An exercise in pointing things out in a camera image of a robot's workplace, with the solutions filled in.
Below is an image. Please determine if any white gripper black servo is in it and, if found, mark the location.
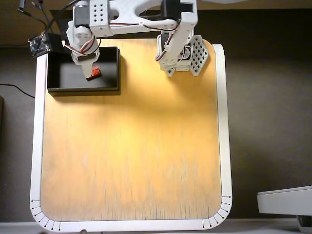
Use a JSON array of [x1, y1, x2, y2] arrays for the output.
[[46, 25, 100, 79]]

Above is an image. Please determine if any red lego block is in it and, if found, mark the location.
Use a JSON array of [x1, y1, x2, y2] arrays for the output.
[[86, 66, 102, 81]]

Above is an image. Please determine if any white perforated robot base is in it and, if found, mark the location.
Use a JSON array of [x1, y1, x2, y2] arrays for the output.
[[156, 31, 210, 78]]

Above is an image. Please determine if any black rectangular bin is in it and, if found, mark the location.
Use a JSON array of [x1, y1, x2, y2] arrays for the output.
[[47, 46, 122, 97]]

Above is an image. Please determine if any white box-shaped object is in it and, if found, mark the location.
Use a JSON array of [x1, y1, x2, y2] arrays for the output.
[[257, 185, 312, 216]]

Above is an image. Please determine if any red white servo wire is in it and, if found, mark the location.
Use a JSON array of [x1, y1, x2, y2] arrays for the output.
[[62, 34, 98, 56]]

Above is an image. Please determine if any black camera circuit board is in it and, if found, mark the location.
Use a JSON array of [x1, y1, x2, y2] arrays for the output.
[[27, 35, 51, 59]]

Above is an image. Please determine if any black camera cable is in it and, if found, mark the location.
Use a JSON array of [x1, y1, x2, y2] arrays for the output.
[[42, 0, 80, 36]]

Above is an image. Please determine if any black floor cable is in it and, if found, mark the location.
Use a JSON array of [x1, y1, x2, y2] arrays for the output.
[[0, 83, 36, 99]]

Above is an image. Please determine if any black cable with plug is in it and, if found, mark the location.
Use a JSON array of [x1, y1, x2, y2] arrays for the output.
[[0, 0, 48, 47]]

